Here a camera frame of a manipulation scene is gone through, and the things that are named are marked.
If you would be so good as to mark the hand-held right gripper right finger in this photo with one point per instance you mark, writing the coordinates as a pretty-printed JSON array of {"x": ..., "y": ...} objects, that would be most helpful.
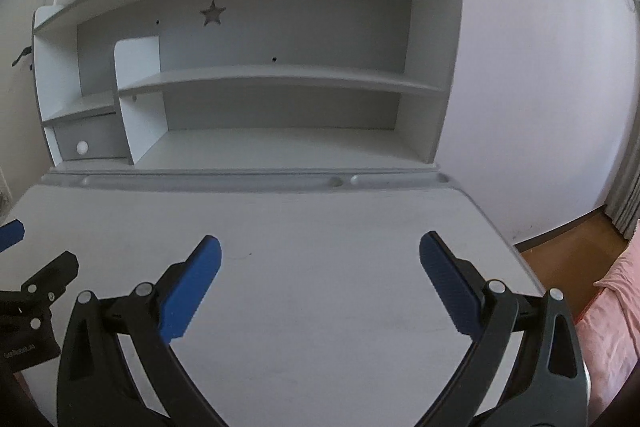
[{"x": 450, "y": 287}]

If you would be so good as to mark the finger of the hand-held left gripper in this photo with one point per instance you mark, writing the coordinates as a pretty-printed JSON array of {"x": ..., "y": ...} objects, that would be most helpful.
[
  {"x": 57, "y": 269},
  {"x": 11, "y": 234}
]

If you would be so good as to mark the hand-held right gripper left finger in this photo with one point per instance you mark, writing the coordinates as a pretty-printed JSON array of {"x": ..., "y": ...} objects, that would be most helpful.
[{"x": 190, "y": 292}]

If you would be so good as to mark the grey pencil tray ledge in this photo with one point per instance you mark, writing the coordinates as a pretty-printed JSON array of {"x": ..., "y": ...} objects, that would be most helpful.
[{"x": 250, "y": 182}]

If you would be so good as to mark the grey small drawer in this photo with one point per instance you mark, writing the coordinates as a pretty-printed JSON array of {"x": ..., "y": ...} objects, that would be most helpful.
[{"x": 100, "y": 142}]

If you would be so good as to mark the pink bedding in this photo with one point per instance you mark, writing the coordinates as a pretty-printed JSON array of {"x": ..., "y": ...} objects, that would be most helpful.
[{"x": 612, "y": 317}]

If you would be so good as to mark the white door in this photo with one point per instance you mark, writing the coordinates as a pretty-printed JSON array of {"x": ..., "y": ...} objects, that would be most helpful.
[{"x": 20, "y": 22}]

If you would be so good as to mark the white desk shelf unit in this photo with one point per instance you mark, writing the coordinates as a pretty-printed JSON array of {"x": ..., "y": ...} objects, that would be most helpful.
[{"x": 280, "y": 32}]

